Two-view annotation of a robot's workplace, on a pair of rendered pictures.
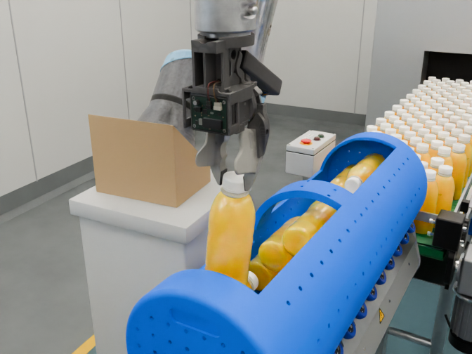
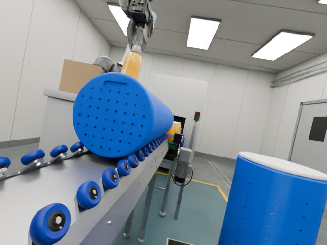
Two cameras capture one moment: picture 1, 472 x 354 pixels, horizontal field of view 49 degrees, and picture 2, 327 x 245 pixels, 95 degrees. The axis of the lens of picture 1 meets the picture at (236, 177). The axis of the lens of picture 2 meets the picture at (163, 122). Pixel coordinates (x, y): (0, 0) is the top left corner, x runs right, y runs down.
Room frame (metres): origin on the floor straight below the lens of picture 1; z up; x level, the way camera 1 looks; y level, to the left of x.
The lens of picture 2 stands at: (0.07, 0.09, 1.12)
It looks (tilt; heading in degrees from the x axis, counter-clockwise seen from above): 2 degrees down; 337
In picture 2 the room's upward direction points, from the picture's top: 11 degrees clockwise
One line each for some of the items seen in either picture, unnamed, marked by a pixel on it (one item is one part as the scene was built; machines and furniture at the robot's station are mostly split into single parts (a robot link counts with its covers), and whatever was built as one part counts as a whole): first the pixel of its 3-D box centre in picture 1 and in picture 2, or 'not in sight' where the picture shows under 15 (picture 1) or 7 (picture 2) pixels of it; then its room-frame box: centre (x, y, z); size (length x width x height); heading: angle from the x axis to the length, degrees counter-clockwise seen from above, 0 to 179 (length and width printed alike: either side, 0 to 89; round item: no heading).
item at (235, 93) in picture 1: (223, 83); (141, 6); (0.66, 0.02, 1.51); 0.09 x 0.08 x 0.12; 149
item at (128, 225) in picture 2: not in sight; (132, 202); (1.34, -0.31, 0.31); 0.06 x 0.06 x 0.63; 59
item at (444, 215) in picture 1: (447, 231); (176, 138); (1.30, -0.60, 0.95); 0.10 x 0.07 x 0.10; 59
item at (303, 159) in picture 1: (311, 152); not in sight; (1.69, -0.26, 1.05); 0.20 x 0.10 x 0.10; 149
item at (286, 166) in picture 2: not in sight; (277, 163); (0.43, -0.58, 1.03); 0.28 x 0.28 x 0.01
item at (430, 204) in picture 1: (424, 203); (170, 132); (1.41, -0.57, 0.99); 0.07 x 0.07 x 0.19
